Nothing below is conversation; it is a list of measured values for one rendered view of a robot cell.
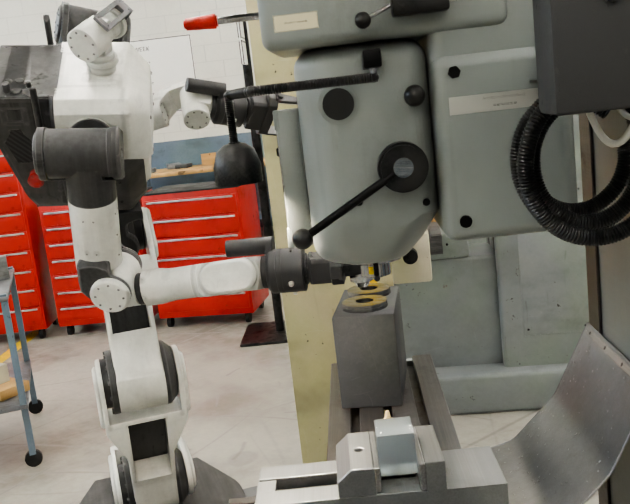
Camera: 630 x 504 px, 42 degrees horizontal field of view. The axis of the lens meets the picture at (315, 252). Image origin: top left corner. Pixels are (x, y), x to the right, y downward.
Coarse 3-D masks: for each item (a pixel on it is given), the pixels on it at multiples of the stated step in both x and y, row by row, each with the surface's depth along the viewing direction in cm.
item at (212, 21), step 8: (200, 16) 132; (208, 16) 132; (216, 16) 132; (224, 16) 132; (232, 16) 132; (240, 16) 132; (248, 16) 132; (256, 16) 132; (184, 24) 132; (192, 24) 132; (200, 24) 132; (208, 24) 132; (216, 24) 132
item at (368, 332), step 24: (360, 288) 173; (384, 288) 170; (336, 312) 161; (360, 312) 158; (384, 312) 157; (336, 336) 158; (360, 336) 158; (384, 336) 157; (336, 360) 160; (360, 360) 159; (384, 360) 158; (360, 384) 160; (384, 384) 159
